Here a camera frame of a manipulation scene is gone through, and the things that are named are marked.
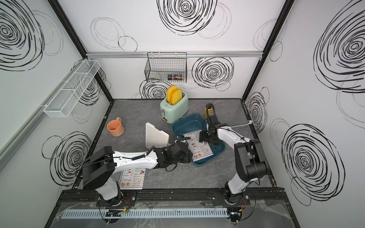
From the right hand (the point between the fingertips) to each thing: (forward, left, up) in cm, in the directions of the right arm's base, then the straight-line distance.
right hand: (205, 140), depth 92 cm
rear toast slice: (+26, +25, +19) cm, 40 cm away
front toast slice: (+24, +20, +17) cm, 35 cm away
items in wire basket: (+28, +20, +29) cm, 45 cm away
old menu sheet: (-24, +43, -3) cm, 49 cm away
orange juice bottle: (+24, -5, +2) cm, 25 cm away
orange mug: (+9, +63, 0) cm, 64 cm away
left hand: (-12, +10, +3) cm, 16 cm away
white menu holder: (-6, +30, +13) cm, 33 cm away
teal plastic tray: (+14, +14, -1) cm, 20 cm away
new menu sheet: (-5, +4, -3) cm, 7 cm away
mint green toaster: (+16, +23, +8) cm, 29 cm away
